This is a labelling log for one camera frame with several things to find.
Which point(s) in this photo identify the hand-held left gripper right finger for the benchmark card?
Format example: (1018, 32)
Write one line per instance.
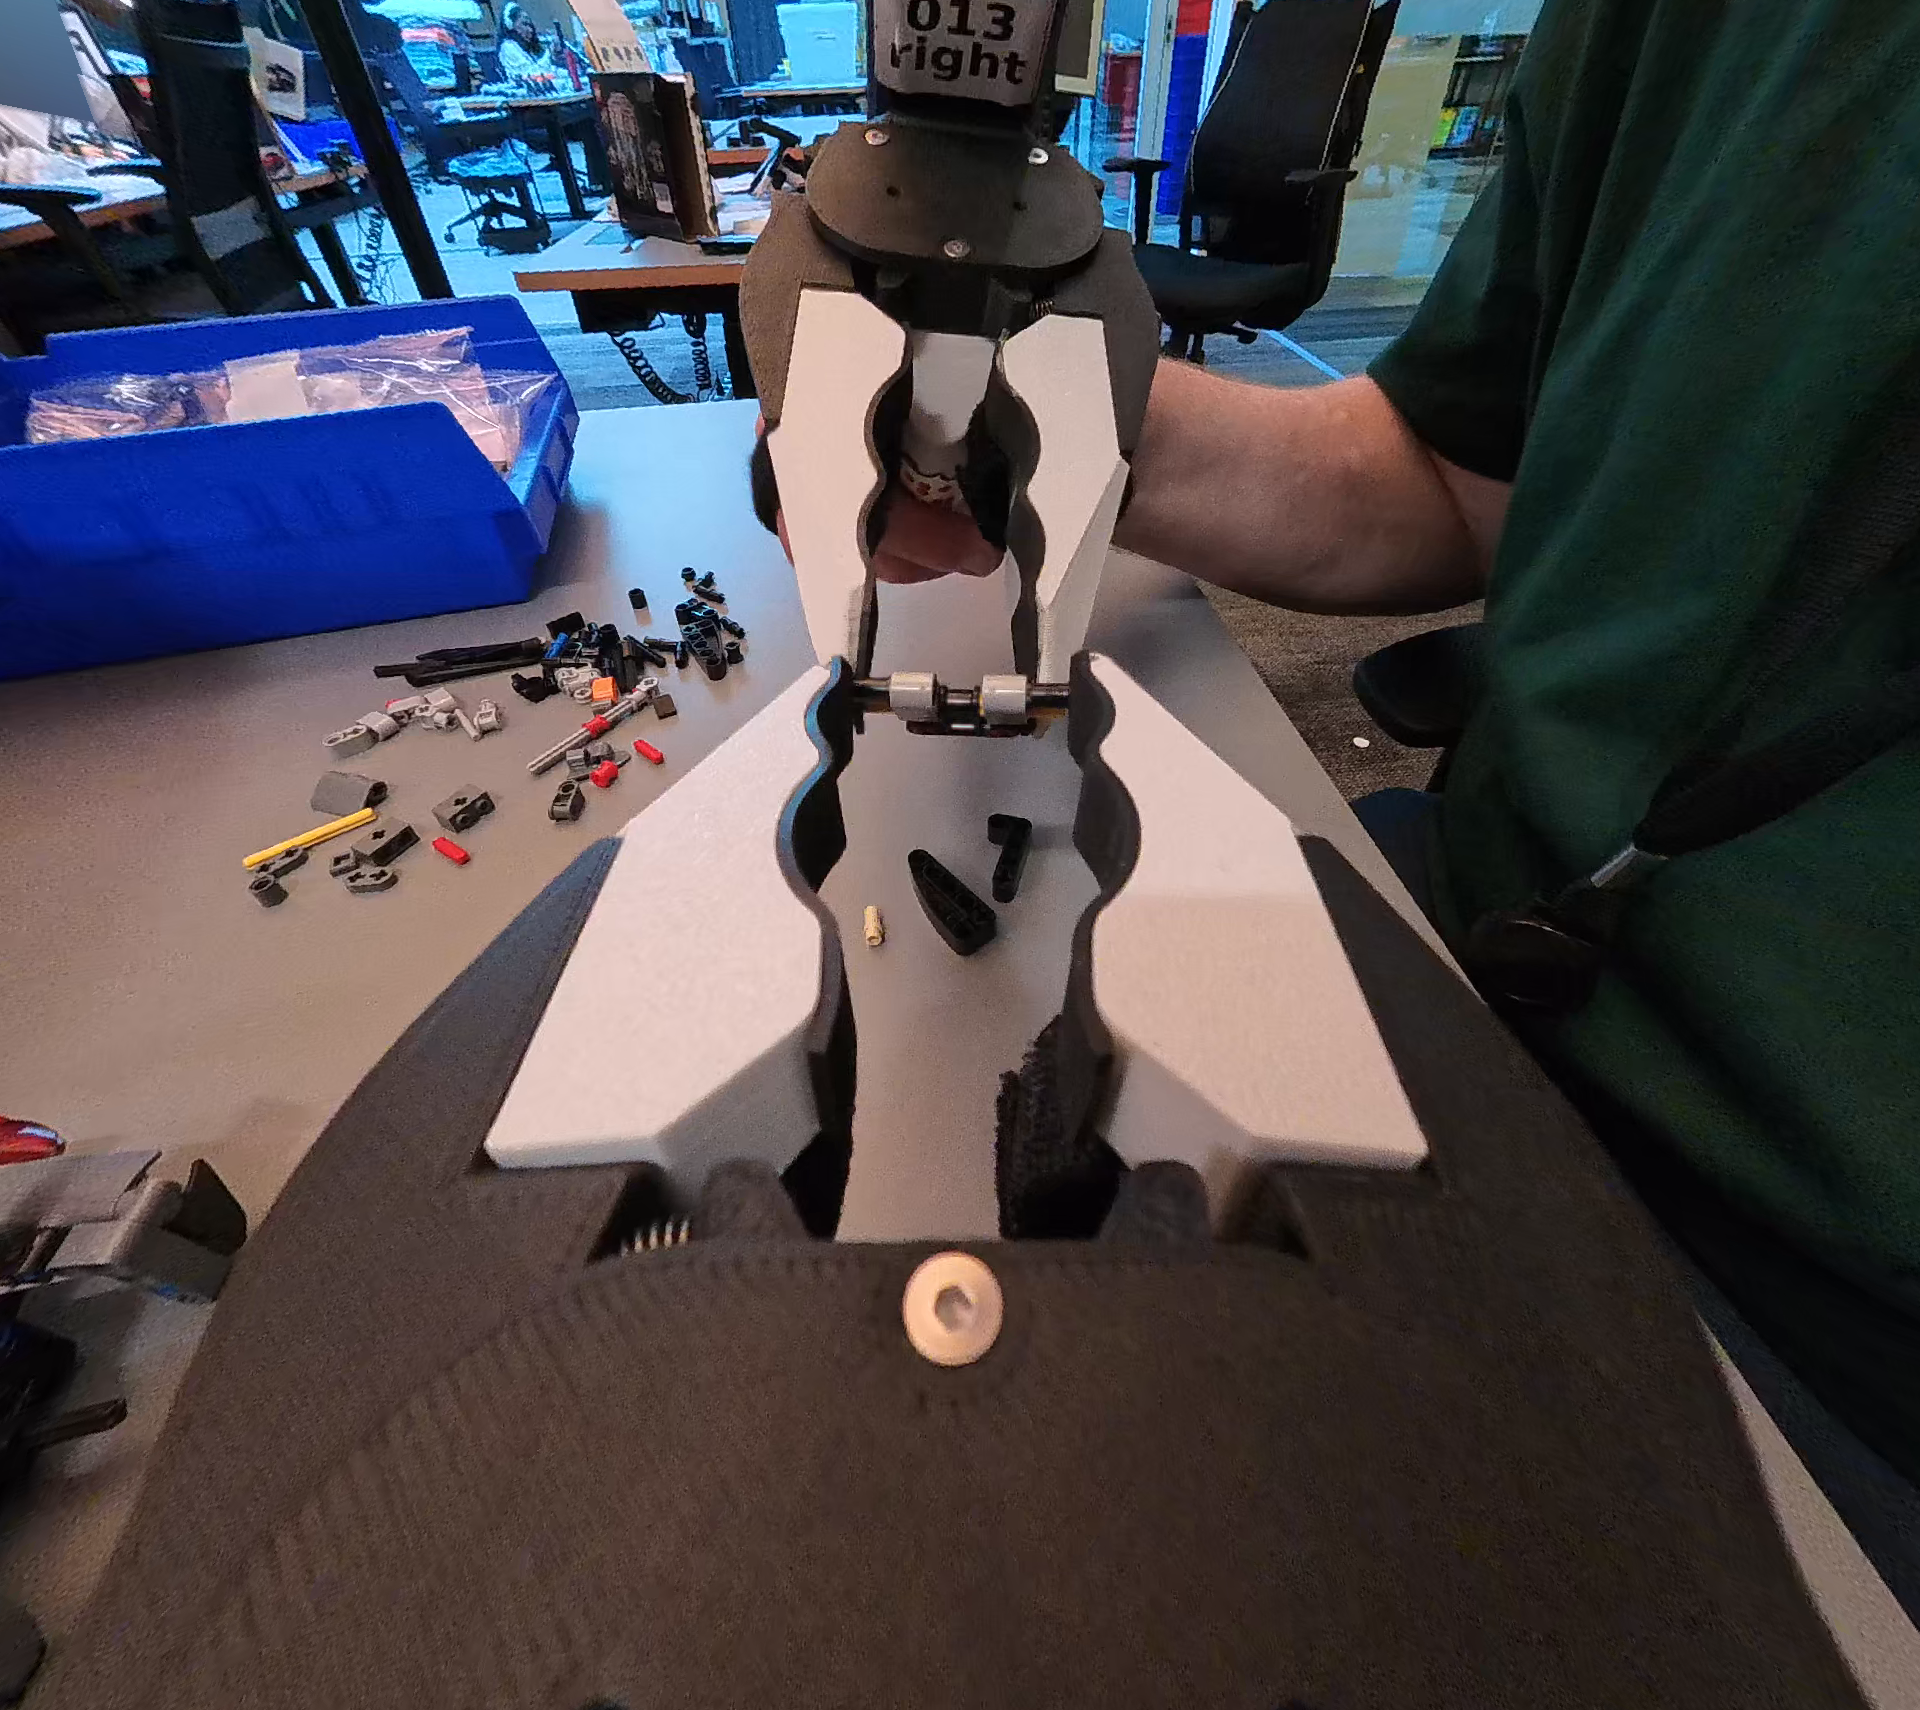
(1260, 989)

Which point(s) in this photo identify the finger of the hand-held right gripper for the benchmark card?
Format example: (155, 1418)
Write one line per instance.
(833, 463)
(1081, 463)

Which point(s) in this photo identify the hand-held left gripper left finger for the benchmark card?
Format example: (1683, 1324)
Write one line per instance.
(677, 989)

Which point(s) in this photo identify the black lego subassembly red pins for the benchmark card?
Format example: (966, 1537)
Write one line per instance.
(959, 701)

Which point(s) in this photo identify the black bent lego beam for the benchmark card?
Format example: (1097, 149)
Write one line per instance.
(1009, 857)

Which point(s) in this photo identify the person's right forearm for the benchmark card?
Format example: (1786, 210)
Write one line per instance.
(1307, 481)

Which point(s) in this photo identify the black curved lego panel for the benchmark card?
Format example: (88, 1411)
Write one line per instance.
(951, 898)

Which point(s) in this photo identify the scattered loose lego pieces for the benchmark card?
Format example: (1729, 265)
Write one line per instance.
(599, 676)

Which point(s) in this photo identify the partly built lego car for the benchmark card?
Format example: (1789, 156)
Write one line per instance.
(89, 1231)

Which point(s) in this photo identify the person's right hand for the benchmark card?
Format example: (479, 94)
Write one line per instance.
(938, 546)

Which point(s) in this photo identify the wooden top desk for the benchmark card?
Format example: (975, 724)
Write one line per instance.
(645, 279)

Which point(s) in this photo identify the dark printed box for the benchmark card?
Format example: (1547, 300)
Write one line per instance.
(655, 149)

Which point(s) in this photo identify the black office chair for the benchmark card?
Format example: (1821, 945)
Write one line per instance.
(1419, 681)
(1291, 134)

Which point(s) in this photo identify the clear plastic parts bags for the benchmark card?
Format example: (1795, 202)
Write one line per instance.
(376, 383)

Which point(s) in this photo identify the blue plastic parts bin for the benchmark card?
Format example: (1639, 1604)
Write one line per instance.
(271, 541)

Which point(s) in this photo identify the black metal pole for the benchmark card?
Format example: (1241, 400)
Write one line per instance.
(331, 43)

